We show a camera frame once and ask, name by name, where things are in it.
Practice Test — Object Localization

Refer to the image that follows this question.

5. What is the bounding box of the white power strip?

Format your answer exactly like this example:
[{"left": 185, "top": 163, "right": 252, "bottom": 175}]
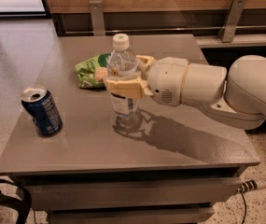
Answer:
[{"left": 239, "top": 179, "right": 266, "bottom": 193}]

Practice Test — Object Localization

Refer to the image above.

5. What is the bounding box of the green snack chip bag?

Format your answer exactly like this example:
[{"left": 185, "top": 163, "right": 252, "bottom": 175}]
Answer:
[{"left": 75, "top": 53, "right": 111, "bottom": 89}]

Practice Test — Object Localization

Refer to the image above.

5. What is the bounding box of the metal bracket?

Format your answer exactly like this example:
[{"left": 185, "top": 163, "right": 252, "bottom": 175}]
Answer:
[
  {"left": 89, "top": 0, "right": 105, "bottom": 36},
  {"left": 218, "top": 0, "right": 247, "bottom": 43}
]

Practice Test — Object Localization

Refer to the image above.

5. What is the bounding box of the horizontal metal rail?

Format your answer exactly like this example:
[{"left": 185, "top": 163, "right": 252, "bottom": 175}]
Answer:
[{"left": 65, "top": 25, "right": 266, "bottom": 36}]

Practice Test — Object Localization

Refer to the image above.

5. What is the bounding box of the black bag strap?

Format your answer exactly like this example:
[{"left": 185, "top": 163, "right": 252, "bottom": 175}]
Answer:
[{"left": 0, "top": 178, "right": 33, "bottom": 224}]

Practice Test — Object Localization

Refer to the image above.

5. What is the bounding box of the blue pepsi can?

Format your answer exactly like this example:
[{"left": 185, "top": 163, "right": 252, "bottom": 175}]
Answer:
[{"left": 21, "top": 86, "right": 63, "bottom": 136}]

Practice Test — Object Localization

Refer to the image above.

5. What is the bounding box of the lower grey drawer front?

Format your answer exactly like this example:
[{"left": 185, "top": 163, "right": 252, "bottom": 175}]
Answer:
[{"left": 49, "top": 207, "right": 214, "bottom": 224}]

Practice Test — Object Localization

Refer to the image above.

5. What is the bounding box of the right metal bracket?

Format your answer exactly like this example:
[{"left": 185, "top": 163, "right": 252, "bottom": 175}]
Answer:
[{"left": 218, "top": 0, "right": 247, "bottom": 43}]

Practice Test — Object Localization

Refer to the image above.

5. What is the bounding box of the upper grey drawer front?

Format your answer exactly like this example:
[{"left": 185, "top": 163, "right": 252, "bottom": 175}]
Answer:
[{"left": 28, "top": 177, "right": 241, "bottom": 211}]

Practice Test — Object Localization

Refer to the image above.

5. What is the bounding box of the clear plastic water bottle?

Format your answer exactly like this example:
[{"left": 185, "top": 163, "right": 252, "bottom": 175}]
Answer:
[{"left": 106, "top": 34, "right": 139, "bottom": 129}]

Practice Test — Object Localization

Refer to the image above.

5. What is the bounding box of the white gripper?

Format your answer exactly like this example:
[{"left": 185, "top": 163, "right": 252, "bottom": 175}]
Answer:
[{"left": 104, "top": 55, "right": 189, "bottom": 106}]

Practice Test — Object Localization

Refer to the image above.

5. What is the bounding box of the black power cable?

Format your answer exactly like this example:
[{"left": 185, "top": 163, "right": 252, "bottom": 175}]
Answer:
[{"left": 238, "top": 189, "right": 248, "bottom": 224}]

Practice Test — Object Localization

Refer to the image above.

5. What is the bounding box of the grey drawer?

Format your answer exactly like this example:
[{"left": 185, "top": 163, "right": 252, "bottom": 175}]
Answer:
[
  {"left": 49, "top": 207, "right": 214, "bottom": 224},
  {"left": 28, "top": 177, "right": 241, "bottom": 211}
]

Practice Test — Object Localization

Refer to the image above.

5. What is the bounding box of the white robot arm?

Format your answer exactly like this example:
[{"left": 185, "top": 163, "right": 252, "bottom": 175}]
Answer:
[{"left": 104, "top": 55, "right": 266, "bottom": 130}]

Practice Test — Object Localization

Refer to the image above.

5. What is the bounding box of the left metal bracket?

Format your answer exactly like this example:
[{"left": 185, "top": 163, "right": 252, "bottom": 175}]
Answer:
[{"left": 89, "top": 0, "right": 105, "bottom": 36}]

